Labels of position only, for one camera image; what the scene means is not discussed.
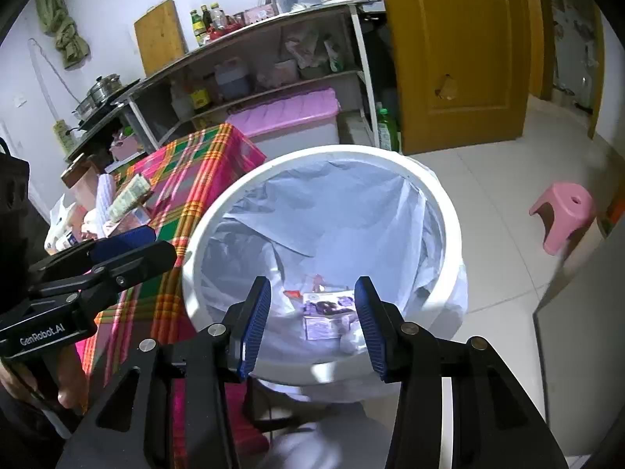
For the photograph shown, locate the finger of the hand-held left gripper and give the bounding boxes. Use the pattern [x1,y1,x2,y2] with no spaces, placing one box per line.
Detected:
[28,226,158,277]
[0,240,177,320]

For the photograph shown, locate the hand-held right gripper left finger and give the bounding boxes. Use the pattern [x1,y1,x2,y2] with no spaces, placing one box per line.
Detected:
[56,276,273,469]

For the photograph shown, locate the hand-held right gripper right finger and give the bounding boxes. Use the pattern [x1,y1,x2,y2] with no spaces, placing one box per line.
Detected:
[354,276,570,469]

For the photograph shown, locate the small pink white box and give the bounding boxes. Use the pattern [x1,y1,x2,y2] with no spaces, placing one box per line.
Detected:
[104,206,152,235]

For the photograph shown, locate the green printed packet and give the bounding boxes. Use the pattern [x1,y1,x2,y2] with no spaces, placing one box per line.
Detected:
[106,174,154,223]

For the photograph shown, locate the purple printed box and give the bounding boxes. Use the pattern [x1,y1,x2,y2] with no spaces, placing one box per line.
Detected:
[302,290,364,342]

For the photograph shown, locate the white foam mesh sleeve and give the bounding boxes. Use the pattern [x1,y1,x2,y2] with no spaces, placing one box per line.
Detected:
[95,173,118,216]

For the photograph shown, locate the white round trash bin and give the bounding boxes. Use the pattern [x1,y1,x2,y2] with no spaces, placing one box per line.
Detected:
[182,144,470,404]

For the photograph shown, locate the person's left forearm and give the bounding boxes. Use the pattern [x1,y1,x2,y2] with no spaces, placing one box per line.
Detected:
[0,391,79,469]

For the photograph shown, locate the person's left hand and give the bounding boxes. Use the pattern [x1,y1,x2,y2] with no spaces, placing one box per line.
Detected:
[48,344,89,408]

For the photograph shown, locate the tissue pack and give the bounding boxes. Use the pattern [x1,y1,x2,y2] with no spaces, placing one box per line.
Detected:
[43,194,88,256]

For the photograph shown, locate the pink jug brown lid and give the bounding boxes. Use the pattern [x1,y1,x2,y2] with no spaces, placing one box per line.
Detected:
[61,153,118,208]

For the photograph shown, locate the pink green plaid tablecloth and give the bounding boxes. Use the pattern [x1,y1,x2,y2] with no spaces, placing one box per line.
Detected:
[78,123,270,457]

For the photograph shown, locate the pink plastic basket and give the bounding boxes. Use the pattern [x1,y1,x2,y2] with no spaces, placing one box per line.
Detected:
[110,127,140,162]

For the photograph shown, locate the white plastic bin liner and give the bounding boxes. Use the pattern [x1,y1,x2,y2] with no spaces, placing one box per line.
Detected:
[199,154,470,401]

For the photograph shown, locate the yellowed power strip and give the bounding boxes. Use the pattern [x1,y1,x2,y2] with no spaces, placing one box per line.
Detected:
[53,118,74,154]

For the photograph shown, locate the clear plastic jug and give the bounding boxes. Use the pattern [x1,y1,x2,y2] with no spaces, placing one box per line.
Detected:
[171,83,192,120]

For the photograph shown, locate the blue plastic jug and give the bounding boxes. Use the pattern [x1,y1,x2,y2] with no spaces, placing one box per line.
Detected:
[214,57,252,101]

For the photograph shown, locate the large green plastic bottle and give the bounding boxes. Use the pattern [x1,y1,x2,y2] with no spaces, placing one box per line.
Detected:
[376,102,400,153]

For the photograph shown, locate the pink lidded storage box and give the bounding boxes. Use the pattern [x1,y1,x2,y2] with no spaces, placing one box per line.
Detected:
[225,87,341,150]

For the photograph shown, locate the wooden cutting board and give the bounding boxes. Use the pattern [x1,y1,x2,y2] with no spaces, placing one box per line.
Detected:
[134,0,189,77]

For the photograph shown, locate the grey cabinet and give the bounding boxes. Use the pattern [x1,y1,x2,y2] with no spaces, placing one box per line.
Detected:
[532,227,625,469]

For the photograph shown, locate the green hanging cloth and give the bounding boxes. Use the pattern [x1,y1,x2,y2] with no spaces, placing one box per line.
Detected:
[35,0,91,70]

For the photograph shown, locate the pink plastic stool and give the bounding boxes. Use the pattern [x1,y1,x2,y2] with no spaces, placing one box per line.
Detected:
[529,182,597,256]

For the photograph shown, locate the green bottle yellow label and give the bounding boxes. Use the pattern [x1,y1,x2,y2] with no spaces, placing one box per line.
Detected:
[190,8,208,47]

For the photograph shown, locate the pink food bag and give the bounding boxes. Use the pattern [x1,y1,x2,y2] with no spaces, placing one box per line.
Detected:
[256,59,300,90]

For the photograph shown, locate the crumpled plastic bags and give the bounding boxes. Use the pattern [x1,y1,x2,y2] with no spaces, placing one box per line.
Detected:
[284,29,345,79]

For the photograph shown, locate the pink printed box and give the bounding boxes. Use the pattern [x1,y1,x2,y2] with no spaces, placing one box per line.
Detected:
[243,5,279,25]

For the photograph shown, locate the yellow wooden door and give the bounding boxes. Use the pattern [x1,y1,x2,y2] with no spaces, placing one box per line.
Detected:
[378,0,545,156]

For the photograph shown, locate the white metal shelf unit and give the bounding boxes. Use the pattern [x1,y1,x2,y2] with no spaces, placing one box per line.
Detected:
[111,0,386,154]

